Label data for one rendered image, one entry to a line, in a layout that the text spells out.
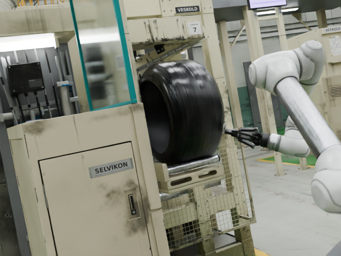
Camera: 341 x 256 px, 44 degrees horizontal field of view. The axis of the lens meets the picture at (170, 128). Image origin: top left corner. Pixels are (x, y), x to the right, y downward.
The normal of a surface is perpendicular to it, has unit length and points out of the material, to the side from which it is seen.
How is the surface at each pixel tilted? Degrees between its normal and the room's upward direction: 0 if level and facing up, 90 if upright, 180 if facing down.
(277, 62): 52
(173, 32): 90
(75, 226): 90
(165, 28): 90
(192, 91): 71
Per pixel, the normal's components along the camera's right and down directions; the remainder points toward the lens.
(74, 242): 0.43, -0.03
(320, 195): -0.94, 0.29
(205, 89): 0.35, -0.34
